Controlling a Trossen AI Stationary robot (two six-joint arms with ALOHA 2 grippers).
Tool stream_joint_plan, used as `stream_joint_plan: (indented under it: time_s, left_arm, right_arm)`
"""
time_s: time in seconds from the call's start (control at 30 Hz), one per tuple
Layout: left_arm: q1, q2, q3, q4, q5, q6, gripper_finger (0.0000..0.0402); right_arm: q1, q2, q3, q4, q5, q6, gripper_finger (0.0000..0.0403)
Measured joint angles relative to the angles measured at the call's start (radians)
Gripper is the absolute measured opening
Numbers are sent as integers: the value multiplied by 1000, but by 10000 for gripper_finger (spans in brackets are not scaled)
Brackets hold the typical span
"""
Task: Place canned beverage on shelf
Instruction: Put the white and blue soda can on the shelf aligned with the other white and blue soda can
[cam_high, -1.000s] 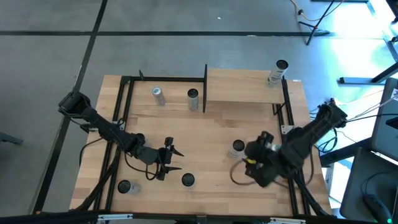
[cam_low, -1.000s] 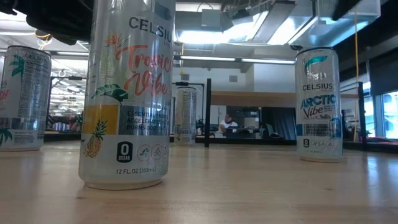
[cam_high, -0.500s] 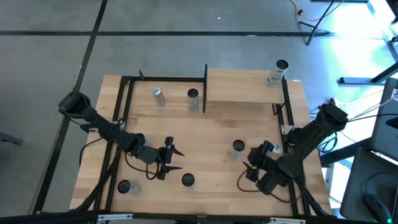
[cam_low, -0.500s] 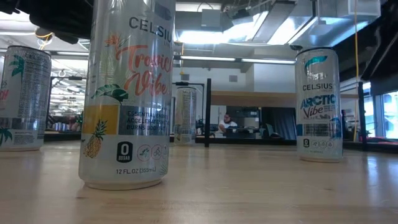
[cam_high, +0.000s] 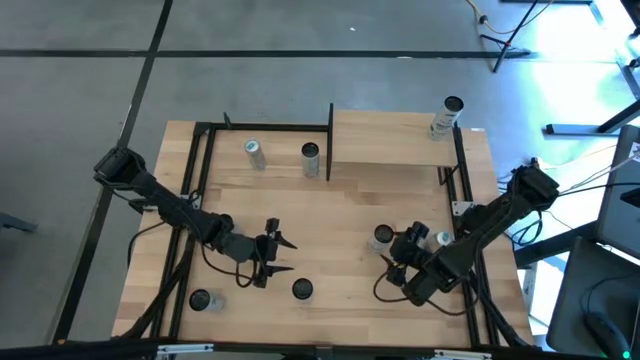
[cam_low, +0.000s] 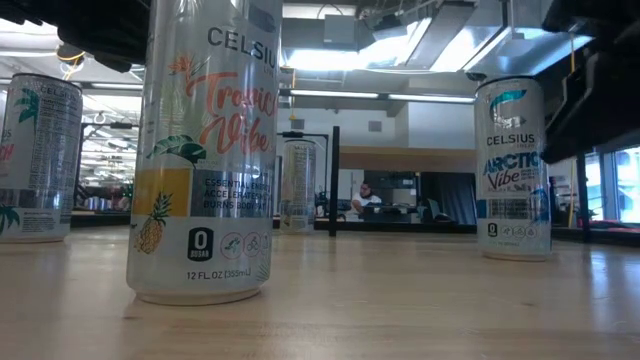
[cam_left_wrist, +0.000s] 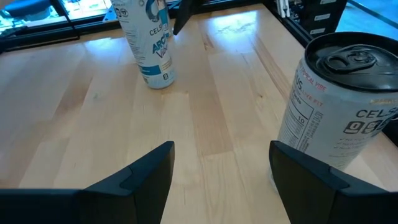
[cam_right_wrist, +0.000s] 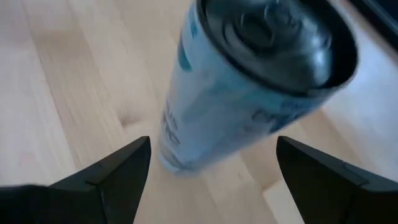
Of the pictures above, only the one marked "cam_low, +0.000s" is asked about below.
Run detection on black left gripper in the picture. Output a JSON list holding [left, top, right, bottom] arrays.
[[57, 0, 151, 74]]

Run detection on white Celsius Arctic Vibe can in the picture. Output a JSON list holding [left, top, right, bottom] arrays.
[[474, 75, 553, 263]]

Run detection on white Celsius Tropical Vibe can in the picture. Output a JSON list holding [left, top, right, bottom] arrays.
[[125, 0, 282, 307], [279, 139, 318, 236]]

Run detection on black round ceiling device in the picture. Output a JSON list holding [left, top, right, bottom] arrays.
[[55, 42, 87, 65]]

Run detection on white palm print Celsius can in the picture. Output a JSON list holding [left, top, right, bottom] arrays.
[[0, 72, 84, 245]]

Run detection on long ceiling light strip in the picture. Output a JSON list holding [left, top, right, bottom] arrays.
[[289, 89, 380, 100], [388, 93, 476, 104]]

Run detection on dark curtain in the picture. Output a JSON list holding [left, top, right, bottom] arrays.
[[419, 172, 477, 226]]

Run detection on dark background chair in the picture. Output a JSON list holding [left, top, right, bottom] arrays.
[[426, 198, 455, 224]]

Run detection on black background cabinet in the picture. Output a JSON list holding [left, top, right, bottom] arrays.
[[362, 169, 420, 224]]

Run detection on grey ceiling box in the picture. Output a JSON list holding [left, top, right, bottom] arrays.
[[323, 13, 358, 46]]

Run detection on person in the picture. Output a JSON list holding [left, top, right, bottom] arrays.
[[349, 180, 384, 216]]

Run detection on wooden shelf with black frame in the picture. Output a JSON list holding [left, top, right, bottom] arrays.
[[328, 125, 592, 244]]

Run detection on black aluminium table frame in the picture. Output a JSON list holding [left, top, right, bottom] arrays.
[[69, 209, 640, 246]]

